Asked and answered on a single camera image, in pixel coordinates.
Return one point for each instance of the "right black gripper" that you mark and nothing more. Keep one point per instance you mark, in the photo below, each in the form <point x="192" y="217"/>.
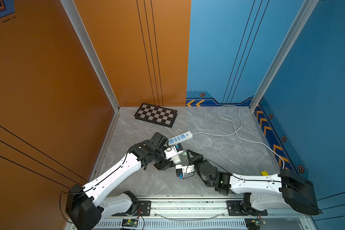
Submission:
<point x="197" y="158"/>

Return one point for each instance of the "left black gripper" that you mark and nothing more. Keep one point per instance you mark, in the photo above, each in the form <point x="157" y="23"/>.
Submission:
<point x="167" y="164"/>

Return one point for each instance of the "white USB charger adapter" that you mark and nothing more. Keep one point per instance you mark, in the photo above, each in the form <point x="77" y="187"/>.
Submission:
<point x="183" y="160"/>

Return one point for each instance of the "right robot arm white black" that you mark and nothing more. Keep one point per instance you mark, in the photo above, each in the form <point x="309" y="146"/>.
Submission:
<point x="278" y="191"/>

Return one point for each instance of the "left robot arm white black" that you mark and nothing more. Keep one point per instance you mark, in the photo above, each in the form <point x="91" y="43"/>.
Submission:
<point x="86" y="205"/>

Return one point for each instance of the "white blue power strip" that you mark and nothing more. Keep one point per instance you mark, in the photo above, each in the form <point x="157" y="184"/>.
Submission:
<point x="180" y="138"/>

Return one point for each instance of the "black white chessboard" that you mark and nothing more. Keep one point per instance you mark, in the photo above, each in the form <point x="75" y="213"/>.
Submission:
<point x="156" y="115"/>

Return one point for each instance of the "left green circuit board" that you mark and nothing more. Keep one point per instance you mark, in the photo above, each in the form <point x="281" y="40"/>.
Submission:
<point x="129" y="223"/>

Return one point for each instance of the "green circuit board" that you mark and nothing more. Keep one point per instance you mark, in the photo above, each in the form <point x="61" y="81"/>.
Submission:
<point x="254" y="224"/>
<point x="129" y="223"/>

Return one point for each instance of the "right green circuit board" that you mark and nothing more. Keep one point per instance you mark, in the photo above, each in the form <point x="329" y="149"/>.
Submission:
<point x="254" y="224"/>

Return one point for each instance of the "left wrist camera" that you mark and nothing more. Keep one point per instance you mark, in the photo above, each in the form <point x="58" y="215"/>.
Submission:
<point x="172" y="153"/>

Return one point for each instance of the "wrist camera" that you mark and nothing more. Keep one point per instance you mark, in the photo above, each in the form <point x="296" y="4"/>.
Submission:
<point x="184" y="171"/>
<point x="172" y="153"/>

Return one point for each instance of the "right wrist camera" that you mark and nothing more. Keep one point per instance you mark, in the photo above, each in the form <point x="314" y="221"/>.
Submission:
<point x="184" y="171"/>

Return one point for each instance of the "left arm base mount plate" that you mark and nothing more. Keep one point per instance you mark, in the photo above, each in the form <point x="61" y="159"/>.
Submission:
<point x="143" y="208"/>

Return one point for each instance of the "aluminium front rail frame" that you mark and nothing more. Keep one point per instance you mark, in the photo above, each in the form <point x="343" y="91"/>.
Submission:
<point x="202" y="213"/>

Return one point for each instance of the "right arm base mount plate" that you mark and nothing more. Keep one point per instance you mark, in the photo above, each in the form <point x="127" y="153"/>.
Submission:
<point x="237" y="208"/>

